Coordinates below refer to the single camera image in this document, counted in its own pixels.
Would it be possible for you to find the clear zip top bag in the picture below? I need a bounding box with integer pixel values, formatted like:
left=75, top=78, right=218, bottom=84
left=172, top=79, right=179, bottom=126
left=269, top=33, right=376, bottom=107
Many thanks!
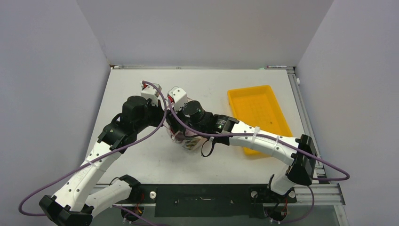
left=164, top=118, right=205, bottom=152

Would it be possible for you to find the yellow plastic tray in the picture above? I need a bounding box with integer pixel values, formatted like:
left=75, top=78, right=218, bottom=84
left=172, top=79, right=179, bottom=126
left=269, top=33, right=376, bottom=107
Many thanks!
left=227, top=85, right=292, bottom=137

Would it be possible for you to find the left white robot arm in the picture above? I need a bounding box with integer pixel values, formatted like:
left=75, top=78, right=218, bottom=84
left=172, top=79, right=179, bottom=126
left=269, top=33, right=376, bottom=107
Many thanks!
left=39, top=96, right=164, bottom=226

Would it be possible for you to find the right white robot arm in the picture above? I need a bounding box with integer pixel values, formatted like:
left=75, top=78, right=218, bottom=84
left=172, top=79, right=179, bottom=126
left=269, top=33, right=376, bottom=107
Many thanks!
left=168, top=100, right=317, bottom=202

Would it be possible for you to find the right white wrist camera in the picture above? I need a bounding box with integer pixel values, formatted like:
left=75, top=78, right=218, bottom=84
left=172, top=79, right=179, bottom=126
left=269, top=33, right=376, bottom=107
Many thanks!
left=168, top=86, right=189, bottom=113

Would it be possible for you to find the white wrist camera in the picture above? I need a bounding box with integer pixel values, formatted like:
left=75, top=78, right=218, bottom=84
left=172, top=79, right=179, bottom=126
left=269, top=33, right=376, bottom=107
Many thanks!
left=140, top=81, right=162, bottom=107
left=168, top=86, right=189, bottom=113

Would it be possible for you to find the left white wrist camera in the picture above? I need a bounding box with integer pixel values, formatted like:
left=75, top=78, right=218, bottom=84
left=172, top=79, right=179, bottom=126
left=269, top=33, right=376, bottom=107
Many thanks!
left=140, top=81, right=162, bottom=107

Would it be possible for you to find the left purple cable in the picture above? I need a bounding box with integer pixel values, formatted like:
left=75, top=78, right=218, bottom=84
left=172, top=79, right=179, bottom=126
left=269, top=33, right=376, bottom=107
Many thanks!
left=18, top=81, right=168, bottom=217

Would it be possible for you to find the purple cable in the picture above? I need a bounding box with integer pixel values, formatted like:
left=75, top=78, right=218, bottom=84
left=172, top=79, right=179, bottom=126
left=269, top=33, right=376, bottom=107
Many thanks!
left=18, top=81, right=168, bottom=217
left=168, top=97, right=351, bottom=182

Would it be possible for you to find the black loop cable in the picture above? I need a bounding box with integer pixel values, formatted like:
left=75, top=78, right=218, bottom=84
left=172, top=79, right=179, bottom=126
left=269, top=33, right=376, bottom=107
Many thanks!
left=200, top=137, right=215, bottom=158

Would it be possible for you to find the aluminium frame rail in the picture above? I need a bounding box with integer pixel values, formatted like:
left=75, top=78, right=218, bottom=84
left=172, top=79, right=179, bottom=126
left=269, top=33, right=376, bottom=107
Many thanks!
left=65, top=65, right=347, bottom=207

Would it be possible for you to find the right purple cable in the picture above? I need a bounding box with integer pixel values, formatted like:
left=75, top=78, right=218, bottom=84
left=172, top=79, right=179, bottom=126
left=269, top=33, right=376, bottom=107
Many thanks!
left=168, top=97, right=351, bottom=182

